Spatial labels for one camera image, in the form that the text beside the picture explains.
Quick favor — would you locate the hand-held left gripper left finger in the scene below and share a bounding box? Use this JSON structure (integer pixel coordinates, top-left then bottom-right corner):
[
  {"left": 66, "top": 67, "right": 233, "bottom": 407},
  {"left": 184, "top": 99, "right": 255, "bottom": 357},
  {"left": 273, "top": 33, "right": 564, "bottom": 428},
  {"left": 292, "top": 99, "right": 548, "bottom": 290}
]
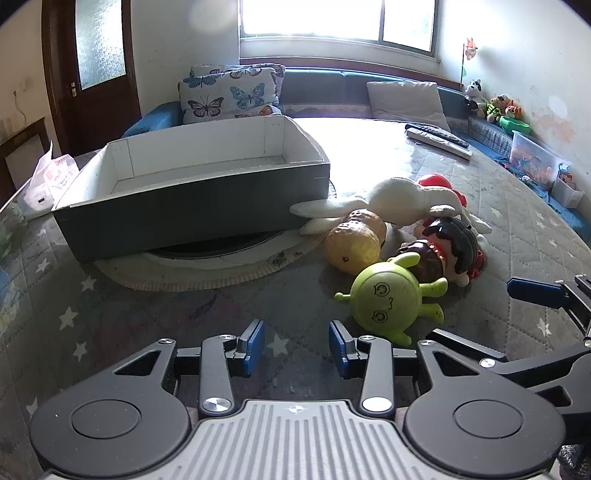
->
[{"left": 112, "top": 319, "right": 266, "bottom": 418}]

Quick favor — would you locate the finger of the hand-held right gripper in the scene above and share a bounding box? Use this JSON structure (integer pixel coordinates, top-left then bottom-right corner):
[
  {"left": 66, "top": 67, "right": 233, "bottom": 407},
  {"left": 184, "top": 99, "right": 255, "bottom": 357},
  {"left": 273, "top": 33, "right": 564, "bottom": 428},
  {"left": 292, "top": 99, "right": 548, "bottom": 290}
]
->
[
  {"left": 427, "top": 329, "right": 591, "bottom": 411},
  {"left": 507, "top": 274, "right": 591, "bottom": 340}
]

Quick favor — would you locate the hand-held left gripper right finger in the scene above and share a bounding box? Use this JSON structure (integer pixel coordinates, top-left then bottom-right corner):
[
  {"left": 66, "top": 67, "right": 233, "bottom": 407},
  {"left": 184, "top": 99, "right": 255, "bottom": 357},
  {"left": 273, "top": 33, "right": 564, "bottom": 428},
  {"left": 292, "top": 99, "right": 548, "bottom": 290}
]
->
[{"left": 329, "top": 320, "right": 490, "bottom": 416}]

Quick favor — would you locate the green alien toy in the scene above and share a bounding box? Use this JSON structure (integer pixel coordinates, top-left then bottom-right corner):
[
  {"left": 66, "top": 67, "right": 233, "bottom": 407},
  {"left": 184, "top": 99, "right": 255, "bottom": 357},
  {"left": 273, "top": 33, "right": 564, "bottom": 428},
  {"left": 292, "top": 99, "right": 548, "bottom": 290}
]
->
[{"left": 335, "top": 255, "right": 450, "bottom": 348}]

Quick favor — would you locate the black-haired doll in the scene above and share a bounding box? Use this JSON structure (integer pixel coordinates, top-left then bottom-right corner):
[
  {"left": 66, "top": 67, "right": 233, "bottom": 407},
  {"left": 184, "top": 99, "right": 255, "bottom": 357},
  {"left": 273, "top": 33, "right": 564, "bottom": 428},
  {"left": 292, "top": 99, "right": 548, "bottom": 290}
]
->
[{"left": 398, "top": 216, "right": 486, "bottom": 288}]

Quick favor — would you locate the yellow peanut toy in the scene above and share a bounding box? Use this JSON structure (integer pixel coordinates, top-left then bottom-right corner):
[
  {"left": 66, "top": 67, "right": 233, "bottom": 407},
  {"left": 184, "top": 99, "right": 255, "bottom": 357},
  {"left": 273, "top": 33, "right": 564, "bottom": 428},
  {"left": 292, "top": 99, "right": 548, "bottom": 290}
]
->
[{"left": 324, "top": 209, "right": 387, "bottom": 277}]

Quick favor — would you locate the red and white plush toy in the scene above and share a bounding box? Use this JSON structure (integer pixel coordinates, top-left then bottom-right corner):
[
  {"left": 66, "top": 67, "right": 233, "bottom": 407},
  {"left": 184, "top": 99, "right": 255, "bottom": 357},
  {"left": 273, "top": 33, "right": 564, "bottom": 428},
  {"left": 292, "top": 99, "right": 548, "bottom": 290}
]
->
[{"left": 416, "top": 174, "right": 492, "bottom": 234}]

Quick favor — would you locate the grey cardboard box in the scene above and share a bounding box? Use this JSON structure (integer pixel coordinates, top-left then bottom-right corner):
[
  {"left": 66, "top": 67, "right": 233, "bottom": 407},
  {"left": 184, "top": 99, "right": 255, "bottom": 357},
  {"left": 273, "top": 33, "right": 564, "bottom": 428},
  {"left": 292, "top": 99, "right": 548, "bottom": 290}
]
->
[{"left": 52, "top": 115, "right": 332, "bottom": 263}]

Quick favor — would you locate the white plush rabbit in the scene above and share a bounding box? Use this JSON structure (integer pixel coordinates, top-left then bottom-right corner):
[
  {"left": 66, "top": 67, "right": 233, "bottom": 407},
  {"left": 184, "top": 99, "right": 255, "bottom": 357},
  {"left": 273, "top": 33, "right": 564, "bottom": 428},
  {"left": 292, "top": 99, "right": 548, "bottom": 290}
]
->
[{"left": 290, "top": 176, "right": 432, "bottom": 237}]

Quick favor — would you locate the round white turntable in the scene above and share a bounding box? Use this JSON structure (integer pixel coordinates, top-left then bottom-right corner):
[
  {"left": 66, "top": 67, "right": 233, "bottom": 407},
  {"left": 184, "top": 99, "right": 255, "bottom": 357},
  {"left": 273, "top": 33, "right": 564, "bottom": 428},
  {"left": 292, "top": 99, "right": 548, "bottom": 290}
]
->
[{"left": 95, "top": 226, "right": 324, "bottom": 291}]

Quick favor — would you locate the small white box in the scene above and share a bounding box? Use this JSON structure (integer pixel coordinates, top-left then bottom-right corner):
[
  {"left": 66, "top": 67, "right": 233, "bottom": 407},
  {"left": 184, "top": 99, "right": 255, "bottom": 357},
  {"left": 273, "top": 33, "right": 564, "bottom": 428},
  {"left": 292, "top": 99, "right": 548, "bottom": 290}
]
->
[{"left": 551, "top": 173, "right": 585, "bottom": 208}]

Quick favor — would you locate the clear plastic storage box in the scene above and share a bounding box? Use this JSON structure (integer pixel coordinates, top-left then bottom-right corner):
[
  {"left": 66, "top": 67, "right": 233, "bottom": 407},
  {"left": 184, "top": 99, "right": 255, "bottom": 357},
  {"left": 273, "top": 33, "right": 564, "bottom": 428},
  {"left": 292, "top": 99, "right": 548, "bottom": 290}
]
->
[{"left": 510, "top": 130, "right": 572, "bottom": 190}]

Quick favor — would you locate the white remote control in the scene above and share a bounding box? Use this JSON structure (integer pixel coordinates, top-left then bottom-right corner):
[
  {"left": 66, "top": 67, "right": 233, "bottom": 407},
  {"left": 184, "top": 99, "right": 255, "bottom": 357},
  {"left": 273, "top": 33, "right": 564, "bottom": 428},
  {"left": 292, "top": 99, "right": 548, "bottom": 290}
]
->
[{"left": 406, "top": 128, "right": 474, "bottom": 161}]

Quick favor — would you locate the yellow green plush toy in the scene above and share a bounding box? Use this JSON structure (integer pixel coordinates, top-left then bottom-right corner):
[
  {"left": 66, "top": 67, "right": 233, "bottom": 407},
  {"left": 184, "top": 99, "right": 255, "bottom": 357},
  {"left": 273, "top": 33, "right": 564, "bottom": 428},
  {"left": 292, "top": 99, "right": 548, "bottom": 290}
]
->
[{"left": 485, "top": 95, "right": 509, "bottom": 123}]

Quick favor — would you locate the dark remote control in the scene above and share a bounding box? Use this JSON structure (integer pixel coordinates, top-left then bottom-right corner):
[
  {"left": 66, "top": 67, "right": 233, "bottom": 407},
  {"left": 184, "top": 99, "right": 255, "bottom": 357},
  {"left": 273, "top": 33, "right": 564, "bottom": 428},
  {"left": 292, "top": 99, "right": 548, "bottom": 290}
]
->
[{"left": 405, "top": 124, "right": 469, "bottom": 149}]

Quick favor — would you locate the cow plush toy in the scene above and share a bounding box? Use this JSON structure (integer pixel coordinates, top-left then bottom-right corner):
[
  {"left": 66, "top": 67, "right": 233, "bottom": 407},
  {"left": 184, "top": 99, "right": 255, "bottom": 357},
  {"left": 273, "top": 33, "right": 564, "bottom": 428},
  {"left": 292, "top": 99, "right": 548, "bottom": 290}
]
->
[{"left": 464, "top": 79, "right": 485, "bottom": 116}]

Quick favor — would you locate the grey pillow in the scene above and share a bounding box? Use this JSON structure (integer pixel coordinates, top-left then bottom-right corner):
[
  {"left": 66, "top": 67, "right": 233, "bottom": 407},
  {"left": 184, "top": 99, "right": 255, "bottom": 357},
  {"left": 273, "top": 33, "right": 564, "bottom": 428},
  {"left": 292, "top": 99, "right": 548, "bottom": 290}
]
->
[{"left": 367, "top": 82, "right": 451, "bottom": 132}]

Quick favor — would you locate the butterfly print pillow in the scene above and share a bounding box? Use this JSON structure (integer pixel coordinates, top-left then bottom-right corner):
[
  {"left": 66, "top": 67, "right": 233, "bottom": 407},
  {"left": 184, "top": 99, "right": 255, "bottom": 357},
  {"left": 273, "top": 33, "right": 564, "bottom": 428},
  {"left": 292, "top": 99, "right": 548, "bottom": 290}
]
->
[
  {"left": 179, "top": 68, "right": 282, "bottom": 124},
  {"left": 190, "top": 64, "right": 286, "bottom": 108}
]

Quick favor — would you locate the paper pinwheel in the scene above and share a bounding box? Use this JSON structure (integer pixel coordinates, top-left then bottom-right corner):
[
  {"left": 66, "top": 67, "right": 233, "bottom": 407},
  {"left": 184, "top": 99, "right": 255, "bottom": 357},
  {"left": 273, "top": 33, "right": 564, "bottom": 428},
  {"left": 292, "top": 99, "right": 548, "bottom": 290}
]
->
[{"left": 459, "top": 37, "right": 478, "bottom": 90}]

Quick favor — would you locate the white plastic bag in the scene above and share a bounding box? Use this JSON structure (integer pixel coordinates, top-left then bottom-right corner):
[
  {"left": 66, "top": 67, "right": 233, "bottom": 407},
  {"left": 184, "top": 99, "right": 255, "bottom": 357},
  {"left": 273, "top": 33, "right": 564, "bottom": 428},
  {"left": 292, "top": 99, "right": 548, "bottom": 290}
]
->
[{"left": 21, "top": 141, "right": 80, "bottom": 220}]

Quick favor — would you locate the blue sofa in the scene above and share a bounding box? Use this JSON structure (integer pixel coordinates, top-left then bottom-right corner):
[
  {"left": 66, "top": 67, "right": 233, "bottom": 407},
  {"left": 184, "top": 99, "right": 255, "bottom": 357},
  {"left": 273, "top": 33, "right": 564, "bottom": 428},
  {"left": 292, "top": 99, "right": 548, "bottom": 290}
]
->
[{"left": 122, "top": 68, "right": 591, "bottom": 227}]

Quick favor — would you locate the dark wooden door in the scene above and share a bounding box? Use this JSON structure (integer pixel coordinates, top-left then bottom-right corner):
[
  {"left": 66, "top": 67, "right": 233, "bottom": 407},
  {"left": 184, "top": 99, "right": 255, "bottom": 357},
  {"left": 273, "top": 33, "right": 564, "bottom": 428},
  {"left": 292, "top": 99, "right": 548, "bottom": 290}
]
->
[{"left": 42, "top": 0, "right": 141, "bottom": 145}]

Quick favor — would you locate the low wooden cabinet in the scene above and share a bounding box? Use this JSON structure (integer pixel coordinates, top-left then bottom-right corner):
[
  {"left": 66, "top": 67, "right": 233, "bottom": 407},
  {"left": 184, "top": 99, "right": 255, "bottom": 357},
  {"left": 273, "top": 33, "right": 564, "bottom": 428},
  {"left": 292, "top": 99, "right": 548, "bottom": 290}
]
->
[{"left": 0, "top": 117, "right": 51, "bottom": 195}]

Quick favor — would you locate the window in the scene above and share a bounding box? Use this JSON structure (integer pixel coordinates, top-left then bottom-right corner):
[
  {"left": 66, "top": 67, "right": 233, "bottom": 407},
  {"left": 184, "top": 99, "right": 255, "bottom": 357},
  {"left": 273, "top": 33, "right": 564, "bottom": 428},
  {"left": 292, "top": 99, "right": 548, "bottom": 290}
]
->
[{"left": 239, "top": 0, "right": 444, "bottom": 58}]

